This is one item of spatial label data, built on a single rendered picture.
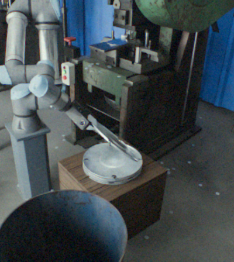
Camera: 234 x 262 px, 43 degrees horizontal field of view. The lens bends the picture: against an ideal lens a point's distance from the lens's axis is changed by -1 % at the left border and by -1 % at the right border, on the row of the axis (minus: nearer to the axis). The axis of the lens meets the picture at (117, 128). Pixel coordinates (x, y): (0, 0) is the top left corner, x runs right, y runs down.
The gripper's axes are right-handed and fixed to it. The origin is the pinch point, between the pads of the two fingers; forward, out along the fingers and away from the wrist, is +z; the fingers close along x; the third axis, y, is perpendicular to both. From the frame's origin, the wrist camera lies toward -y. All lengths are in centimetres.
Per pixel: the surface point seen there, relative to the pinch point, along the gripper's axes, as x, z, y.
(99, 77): -20, 20, 56
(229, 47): -115, 114, 75
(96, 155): 11.7, 15.4, 4.5
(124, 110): -14.0, 29.9, 27.6
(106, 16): -85, 81, 224
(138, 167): 2.1, 25.0, -12.9
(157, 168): -2.8, 35.1, -13.9
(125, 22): -54, 7, 52
